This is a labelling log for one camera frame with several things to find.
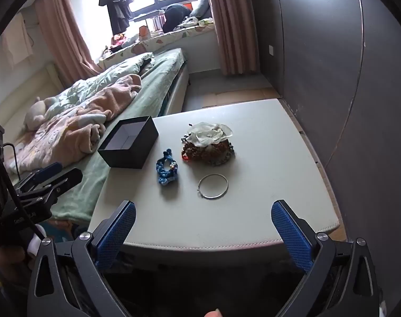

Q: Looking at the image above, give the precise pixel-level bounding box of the floral window seat cushion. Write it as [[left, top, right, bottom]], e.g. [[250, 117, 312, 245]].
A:
[[98, 19, 215, 69]]

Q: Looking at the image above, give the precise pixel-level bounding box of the light green quilt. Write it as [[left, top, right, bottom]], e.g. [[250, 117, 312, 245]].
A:
[[44, 52, 155, 121]]

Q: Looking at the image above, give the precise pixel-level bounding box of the left pink curtain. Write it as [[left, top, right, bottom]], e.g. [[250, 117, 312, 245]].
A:
[[34, 0, 102, 86]]

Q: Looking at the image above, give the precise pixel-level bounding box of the black cable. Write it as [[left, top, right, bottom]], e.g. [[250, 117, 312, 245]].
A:
[[0, 142, 22, 183]]

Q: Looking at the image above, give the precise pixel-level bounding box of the right pink curtain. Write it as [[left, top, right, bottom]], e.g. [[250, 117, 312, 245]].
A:
[[210, 0, 259, 75]]

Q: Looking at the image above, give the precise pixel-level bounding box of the person's hand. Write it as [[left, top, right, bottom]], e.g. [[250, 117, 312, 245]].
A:
[[205, 309, 223, 317]]

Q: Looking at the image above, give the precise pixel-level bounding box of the blue flower fabric bracelet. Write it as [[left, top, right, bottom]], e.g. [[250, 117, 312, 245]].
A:
[[155, 148, 178, 186]]

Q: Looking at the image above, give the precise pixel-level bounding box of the bed with green sheet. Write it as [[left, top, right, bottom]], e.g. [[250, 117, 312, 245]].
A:
[[8, 47, 191, 223]]

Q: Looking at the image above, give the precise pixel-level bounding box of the grey pillow on sill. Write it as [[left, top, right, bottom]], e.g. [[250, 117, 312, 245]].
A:
[[190, 0, 212, 20]]

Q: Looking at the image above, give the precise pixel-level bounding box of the white plush toy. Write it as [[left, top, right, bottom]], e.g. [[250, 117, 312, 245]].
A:
[[23, 97, 55, 131]]

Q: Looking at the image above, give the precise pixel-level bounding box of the silver bangle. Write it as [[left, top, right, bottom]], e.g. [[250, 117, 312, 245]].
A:
[[197, 173, 229, 201]]

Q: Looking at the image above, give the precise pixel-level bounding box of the brown rudraksha bead bracelet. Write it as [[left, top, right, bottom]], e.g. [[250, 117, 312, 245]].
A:
[[181, 138, 235, 167]]

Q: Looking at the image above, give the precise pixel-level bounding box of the white wall socket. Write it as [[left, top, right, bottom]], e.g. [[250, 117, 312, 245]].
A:
[[268, 45, 274, 56]]

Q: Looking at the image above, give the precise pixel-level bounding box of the hanging white cloth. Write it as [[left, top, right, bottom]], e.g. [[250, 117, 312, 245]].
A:
[[2, 13, 34, 68]]

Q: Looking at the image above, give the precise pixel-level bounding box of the black jewelry box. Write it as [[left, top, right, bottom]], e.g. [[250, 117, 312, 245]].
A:
[[98, 116, 159, 170]]

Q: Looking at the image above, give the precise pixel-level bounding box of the pink fleece blanket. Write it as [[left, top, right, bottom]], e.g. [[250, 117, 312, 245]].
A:
[[4, 74, 142, 174]]

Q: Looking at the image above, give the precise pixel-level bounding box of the pink curtain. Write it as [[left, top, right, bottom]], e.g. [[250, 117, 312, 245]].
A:
[[34, 0, 102, 86], [210, 0, 259, 75]]

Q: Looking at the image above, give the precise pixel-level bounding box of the white fabric flower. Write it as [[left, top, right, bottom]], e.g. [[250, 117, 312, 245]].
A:
[[185, 122, 233, 147]]

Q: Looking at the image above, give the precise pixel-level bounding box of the flattened cardboard on floor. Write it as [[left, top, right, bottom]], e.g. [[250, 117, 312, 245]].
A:
[[202, 87, 281, 108]]

